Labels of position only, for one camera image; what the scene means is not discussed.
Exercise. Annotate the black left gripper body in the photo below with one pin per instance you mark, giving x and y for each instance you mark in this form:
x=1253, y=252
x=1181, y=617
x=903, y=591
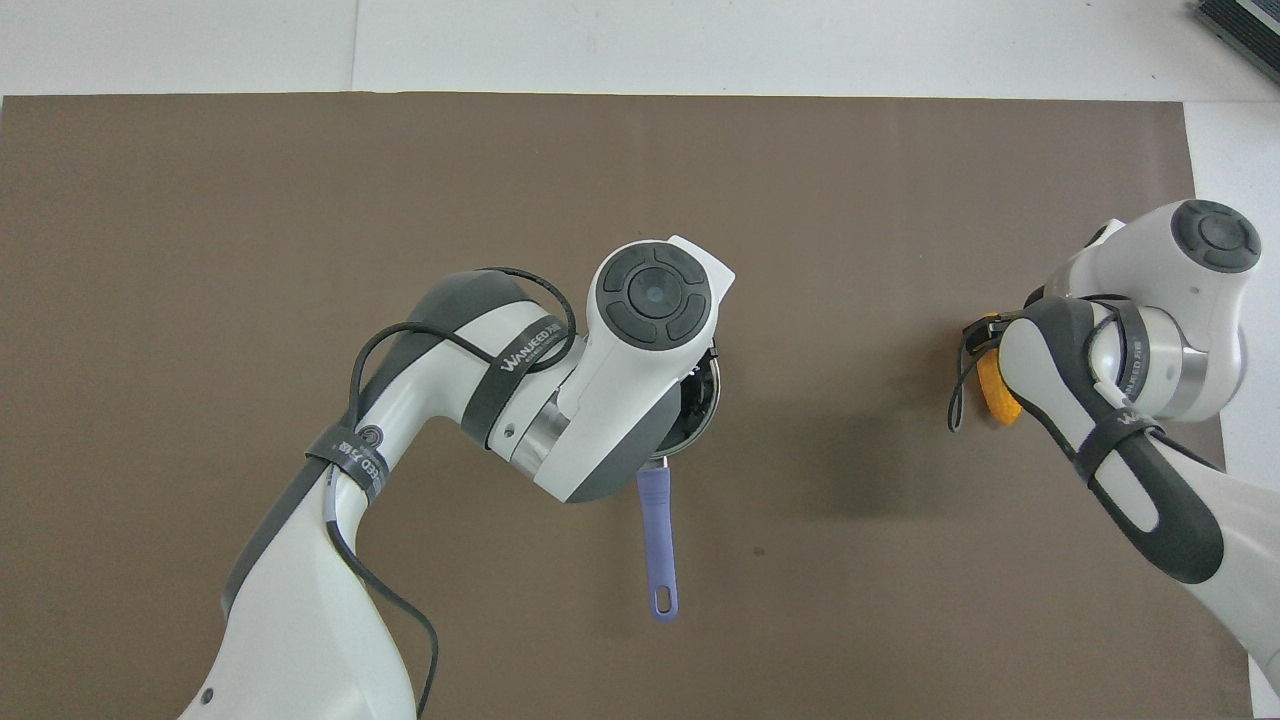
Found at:
x=703, y=385

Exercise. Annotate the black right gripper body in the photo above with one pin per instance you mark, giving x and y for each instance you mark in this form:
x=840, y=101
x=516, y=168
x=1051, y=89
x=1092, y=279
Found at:
x=982, y=330

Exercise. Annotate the yellow corn cob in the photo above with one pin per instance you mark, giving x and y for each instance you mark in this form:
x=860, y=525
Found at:
x=1000, y=400

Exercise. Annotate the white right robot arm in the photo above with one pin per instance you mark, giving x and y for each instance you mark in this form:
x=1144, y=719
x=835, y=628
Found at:
x=1180, y=300

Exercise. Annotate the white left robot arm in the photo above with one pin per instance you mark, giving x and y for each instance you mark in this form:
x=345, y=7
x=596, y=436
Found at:
x=330, y=620

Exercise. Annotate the dark ribbed flat device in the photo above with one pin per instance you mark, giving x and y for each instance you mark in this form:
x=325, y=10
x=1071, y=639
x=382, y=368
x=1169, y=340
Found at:
x=1245, y=30

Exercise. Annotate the brown table mat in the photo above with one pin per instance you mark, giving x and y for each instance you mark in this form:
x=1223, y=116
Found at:
x=200, y=200

